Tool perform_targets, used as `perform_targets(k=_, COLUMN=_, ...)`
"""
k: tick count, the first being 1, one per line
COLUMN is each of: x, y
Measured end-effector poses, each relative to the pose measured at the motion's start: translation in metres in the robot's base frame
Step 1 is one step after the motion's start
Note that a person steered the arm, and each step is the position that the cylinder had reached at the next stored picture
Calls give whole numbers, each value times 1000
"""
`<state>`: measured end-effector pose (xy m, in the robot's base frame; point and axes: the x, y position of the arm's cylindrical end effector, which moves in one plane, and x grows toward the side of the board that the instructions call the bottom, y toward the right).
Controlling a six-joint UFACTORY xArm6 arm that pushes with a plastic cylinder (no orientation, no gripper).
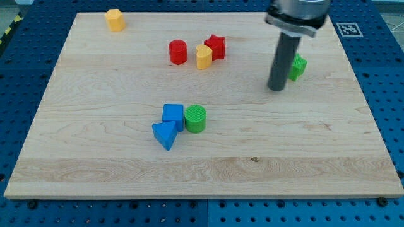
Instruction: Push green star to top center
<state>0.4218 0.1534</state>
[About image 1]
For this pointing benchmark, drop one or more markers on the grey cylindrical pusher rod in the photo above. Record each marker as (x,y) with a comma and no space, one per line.
(282,63)

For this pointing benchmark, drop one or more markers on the blue triangle block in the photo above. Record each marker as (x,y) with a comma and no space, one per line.
(165,133)

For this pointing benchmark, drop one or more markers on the red cylinder block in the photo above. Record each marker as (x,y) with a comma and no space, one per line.
(178,52)

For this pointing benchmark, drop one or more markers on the black white fiducial tag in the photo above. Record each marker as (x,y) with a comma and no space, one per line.
(349,29)

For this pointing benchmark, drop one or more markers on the yellow hexagon block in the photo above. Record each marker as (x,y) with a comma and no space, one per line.
(115,20)

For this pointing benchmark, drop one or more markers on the light wooden board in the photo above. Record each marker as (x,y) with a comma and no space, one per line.
(92,136)

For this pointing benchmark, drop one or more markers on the green cylinder block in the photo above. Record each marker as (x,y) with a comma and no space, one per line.
(195,118)

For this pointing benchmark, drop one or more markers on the yellow heart block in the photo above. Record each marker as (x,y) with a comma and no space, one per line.
(203,56)

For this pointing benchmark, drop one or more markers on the green star block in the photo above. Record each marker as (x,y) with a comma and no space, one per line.
(298,67)

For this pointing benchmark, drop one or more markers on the red star block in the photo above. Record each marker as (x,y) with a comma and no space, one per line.
(217,45)

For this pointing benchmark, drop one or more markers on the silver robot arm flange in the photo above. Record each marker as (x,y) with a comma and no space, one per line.
(297,18)

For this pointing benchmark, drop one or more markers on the blue cube block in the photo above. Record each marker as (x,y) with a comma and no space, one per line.
(174,112)

